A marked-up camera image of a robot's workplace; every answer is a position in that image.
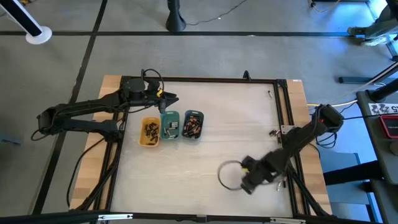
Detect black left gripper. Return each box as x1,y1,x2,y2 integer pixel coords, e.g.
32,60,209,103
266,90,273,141
143,90,180,114

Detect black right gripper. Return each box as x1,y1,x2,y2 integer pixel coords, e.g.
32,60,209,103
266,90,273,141
241,155,276,195

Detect green plastic bin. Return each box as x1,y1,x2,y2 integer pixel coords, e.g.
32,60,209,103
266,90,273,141
159,111,181,141

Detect blue-grey plastic bin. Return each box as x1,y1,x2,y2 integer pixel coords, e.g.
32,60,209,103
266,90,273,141
181,110,205,140

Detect yellow plastic bin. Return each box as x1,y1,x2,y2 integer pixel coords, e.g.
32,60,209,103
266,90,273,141
137,116,162,147

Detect black stand pole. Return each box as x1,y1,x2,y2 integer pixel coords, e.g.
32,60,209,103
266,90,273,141
165,0,188,34

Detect black desk foot bar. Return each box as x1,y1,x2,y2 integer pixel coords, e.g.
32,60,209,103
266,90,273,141
338,61,398,85
323,161,384,187

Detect dark grey side desk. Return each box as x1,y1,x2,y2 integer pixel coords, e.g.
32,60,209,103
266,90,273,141
356,90,398,224

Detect red and black case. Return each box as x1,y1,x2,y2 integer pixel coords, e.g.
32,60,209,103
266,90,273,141
379,114,398,140

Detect white marker sheet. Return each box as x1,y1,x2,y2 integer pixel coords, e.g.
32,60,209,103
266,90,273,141
369,103,398,116

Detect black left camera cable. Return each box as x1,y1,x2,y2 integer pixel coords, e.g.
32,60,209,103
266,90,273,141
141,68,165,97

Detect black camera cable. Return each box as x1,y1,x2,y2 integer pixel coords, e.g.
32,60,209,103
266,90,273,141
216,160,246,191
141,68,165,97

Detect black aluminium table frame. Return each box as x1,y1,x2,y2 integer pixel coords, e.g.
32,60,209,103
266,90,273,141
0,70,386,224

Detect black right camera cable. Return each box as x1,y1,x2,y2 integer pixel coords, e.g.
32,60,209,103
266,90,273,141
216,160,246,191

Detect silver frame bracket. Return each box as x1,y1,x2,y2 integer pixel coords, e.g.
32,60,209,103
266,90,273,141
269,217,307,224
97,213,134,222

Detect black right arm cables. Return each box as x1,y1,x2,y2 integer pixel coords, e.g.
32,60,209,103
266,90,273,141
314,101,374,150

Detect thin black floor cable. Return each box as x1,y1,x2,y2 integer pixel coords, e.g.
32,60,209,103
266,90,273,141
185,0,249,26

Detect yellow floor cable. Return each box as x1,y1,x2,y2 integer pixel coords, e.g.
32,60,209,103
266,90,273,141
307,99,359,108

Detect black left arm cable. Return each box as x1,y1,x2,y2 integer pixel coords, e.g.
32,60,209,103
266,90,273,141
66,136,106,208

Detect white round-base post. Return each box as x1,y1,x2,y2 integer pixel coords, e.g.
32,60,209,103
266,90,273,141
0,0,53,45

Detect yellow hanging cable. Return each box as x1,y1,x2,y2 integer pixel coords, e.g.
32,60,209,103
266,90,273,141
309,0,341,13

